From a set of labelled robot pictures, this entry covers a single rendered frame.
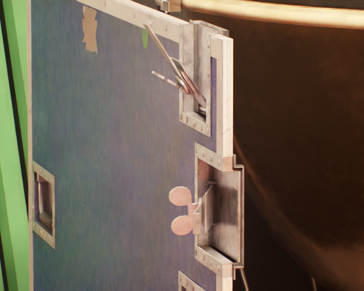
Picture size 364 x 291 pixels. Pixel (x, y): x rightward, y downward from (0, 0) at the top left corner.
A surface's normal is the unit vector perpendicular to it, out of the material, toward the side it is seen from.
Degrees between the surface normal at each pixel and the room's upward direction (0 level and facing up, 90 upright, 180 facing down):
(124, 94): 90
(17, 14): 76
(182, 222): 115
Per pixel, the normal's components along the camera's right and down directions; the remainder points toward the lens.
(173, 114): -0.97, 0.04
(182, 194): 0.12, 0.56
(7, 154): 0.57, -0.12
